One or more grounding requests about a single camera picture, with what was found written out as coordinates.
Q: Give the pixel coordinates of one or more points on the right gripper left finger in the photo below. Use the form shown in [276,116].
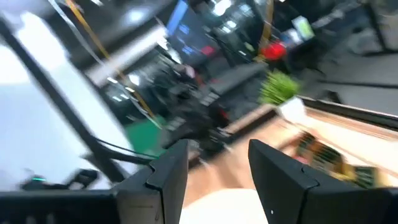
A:
[164,186]

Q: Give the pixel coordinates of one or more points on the green floor mat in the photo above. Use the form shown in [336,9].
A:
[146,137]

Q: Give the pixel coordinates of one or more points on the black aluminium table frame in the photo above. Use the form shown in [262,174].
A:
[357,113]

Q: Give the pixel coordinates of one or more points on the black upright frame strut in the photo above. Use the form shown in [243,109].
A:
[62,105]

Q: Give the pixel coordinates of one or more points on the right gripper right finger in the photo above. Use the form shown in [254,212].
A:
[280,186]

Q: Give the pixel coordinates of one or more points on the wooden three-compartment box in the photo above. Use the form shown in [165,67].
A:
[326,165]

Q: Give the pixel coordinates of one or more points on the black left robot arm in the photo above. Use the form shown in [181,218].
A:
[192,115]

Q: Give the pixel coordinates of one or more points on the green plant in white pot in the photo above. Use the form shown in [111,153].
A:
[280,88]

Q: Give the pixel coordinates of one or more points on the red round object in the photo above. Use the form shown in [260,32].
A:
[273,51]

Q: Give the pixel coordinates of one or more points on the black mouse with blue light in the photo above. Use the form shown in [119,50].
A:
[40,183]

